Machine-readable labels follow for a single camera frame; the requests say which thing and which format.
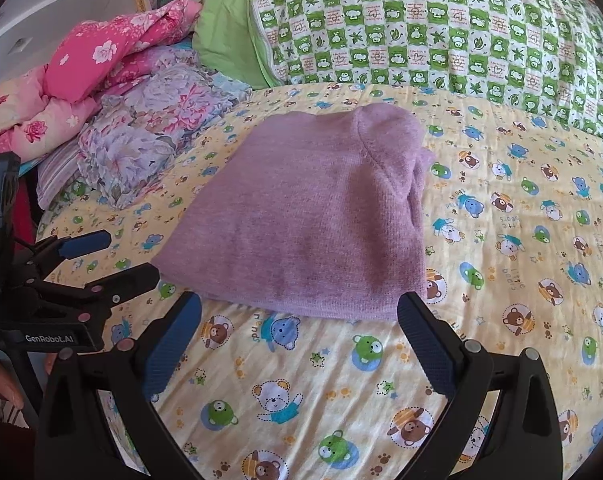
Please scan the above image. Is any yellow bear print bedsheet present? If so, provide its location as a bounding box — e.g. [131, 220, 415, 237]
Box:
[35, 82, 603, 480]

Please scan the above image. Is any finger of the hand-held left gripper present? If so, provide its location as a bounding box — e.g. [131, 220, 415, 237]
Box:
[24, 262, 162, 323]
[28, 229, 113, 283]

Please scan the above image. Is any striped purple cloth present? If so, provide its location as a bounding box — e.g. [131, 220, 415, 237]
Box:
[34, 132, 113, 207]

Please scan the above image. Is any pink floral quilt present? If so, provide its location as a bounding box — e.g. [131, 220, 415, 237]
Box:
[0, 0, 205, 162]

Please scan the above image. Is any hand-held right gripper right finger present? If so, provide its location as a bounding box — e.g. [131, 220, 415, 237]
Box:
[396, 291, 565, 480]

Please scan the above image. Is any green frog print quilt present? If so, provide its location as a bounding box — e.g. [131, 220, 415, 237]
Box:
[250, 0, 603, 145]

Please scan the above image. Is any purple floral folded cloth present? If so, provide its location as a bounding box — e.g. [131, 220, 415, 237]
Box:
[75, 44, 255, 212]

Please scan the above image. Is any purple knit sweater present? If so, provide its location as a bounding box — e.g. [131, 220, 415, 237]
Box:
[151, 102, 438, 323]

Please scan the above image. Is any light green pillow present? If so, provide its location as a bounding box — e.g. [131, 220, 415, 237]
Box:
[191, 0, 278, 89]

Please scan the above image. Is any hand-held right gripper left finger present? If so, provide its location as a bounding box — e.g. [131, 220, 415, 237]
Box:
[34, 290, 204, 480]

